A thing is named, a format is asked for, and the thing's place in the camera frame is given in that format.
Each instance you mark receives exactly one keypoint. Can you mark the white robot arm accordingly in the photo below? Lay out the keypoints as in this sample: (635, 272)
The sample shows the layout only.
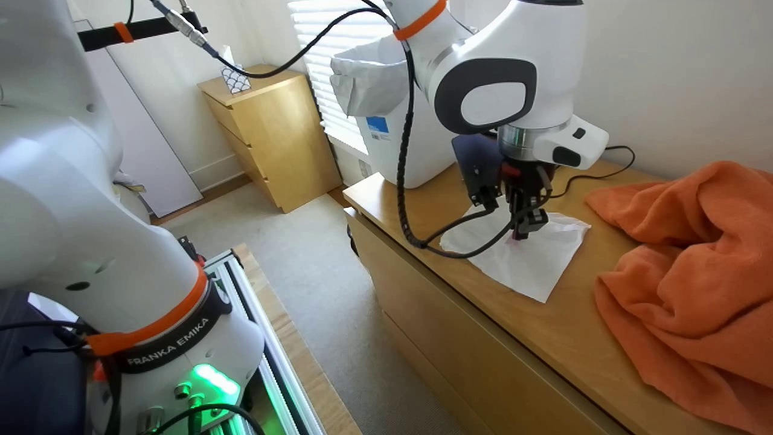
(149, 309)

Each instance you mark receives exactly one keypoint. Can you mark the white trash bin with liner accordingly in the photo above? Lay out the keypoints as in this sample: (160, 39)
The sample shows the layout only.
(399, 129)

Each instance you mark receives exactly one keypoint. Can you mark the small white cloth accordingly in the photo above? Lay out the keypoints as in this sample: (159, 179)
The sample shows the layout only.
(530, 267)

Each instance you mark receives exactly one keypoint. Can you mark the orange towel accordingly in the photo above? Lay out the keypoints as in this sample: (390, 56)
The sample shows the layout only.
(693, 302)

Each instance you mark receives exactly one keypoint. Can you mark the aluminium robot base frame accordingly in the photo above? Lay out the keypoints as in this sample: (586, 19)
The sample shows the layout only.
(241, 379)

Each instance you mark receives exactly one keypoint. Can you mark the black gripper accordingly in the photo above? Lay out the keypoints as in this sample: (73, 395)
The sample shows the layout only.
(527, 186)

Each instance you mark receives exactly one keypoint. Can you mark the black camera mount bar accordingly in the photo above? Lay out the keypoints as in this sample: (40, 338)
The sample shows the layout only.
(94, 39)

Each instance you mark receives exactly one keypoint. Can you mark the checkered calibration cube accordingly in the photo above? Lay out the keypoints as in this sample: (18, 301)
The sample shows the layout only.
(235, 80)

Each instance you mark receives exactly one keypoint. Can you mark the dark blue wrist camera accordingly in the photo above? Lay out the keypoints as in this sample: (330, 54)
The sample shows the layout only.
(479, 161)

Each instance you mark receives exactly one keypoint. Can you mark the small wooden drawer cabinet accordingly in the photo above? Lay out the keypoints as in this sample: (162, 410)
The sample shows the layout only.
(276, 135)

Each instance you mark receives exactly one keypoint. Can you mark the wooden dresser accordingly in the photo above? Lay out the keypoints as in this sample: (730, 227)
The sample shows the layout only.
(498, 361)

